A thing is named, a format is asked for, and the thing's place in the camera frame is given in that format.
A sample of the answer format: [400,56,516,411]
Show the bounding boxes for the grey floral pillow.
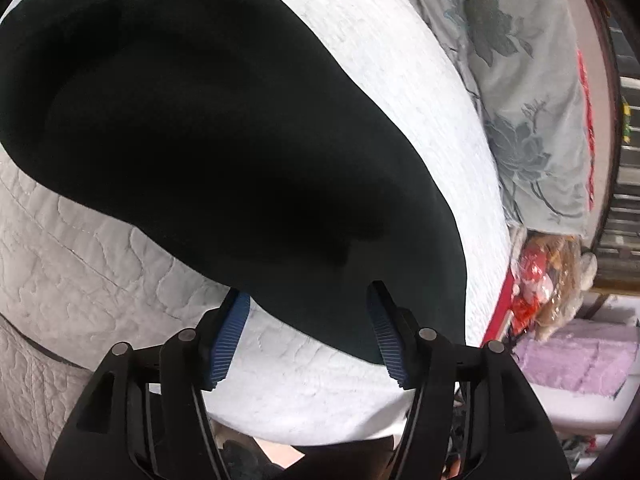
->
[402,0,593,238]

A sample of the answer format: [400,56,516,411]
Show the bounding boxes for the white quilted blanket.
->
[0,0,516,448]

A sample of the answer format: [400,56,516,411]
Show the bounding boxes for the person's dark clothing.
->
[220,435,396,480]

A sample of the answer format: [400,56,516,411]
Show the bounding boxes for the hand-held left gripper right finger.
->
[366,281,573,480]

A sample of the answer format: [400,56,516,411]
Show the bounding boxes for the purple fluffy cloth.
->
[515,320,638,398]

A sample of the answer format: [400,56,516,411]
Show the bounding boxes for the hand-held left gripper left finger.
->
[44,287,251,480]

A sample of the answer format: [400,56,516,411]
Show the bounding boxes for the plastic bag of plush toys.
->
[510,232,598,341]

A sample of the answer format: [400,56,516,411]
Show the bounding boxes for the black pants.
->
[0,0,468,363]

